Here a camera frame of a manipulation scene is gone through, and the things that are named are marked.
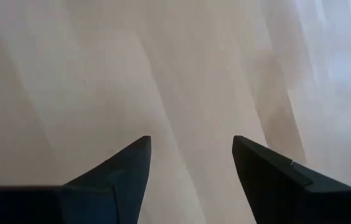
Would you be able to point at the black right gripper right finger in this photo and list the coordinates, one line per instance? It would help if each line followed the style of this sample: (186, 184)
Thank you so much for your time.
(272, 193)

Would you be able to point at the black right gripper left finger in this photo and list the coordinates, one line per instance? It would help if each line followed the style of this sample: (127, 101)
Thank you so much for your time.
(107, 199)

